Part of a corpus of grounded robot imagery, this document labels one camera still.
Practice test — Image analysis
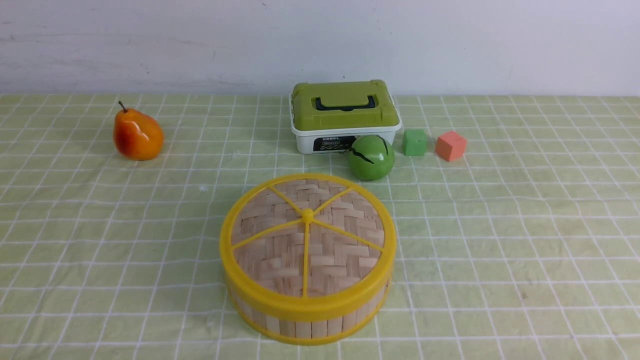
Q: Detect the green toy apple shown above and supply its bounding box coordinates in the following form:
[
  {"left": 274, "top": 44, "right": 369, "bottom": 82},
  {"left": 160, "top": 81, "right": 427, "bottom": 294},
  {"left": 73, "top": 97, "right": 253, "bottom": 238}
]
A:
[{"left": 347, "top": 134, "right": 395, "bottom": 182}]

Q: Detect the green checkered tablecloth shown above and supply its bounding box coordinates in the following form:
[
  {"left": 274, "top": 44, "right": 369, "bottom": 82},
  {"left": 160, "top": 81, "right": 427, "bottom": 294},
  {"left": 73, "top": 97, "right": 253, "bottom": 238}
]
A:
[{"left": 0, "top": 94, "right": 640, "bottom": 360}]

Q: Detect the green lidded storage box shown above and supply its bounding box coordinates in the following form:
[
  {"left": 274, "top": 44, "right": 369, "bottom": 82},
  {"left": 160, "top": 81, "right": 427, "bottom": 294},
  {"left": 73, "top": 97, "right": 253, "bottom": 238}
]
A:
[{"left": 289, "top": 79, "right": 403, "bottom": 155}]

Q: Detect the bamboo steamer basket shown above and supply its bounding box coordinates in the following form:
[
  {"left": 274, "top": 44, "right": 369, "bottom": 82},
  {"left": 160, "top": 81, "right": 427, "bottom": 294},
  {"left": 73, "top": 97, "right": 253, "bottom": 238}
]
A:
[{"left": 227, "top": 279, "right": 393, "bottom": 346}]

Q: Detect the orange toy pear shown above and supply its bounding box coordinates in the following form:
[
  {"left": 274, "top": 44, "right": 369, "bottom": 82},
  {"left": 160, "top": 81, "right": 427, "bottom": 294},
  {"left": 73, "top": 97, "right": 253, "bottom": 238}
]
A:
[{"left": 112, "top": 101, "right": 165, "bottom": 161}]

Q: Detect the yellow woven steamer lid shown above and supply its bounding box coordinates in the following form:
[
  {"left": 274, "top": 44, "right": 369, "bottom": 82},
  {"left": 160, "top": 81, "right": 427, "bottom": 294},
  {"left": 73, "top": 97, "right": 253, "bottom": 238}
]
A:
[{"left": 219, "top": 173, "right": 397, "bottom": 322}]

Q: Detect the green foam cube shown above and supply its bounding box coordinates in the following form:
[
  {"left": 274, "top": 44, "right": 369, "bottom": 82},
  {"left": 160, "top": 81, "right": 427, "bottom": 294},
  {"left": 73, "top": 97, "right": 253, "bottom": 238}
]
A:
[{"left": 402, "top": 129, "right": 428, "bottom": 157}]

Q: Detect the orange foam cube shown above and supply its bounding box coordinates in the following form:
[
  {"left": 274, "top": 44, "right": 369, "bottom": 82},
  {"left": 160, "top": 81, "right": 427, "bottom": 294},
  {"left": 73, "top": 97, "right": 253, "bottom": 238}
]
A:
[{"left": 435, "top": 130, "right": 467, "bottom": 162}]

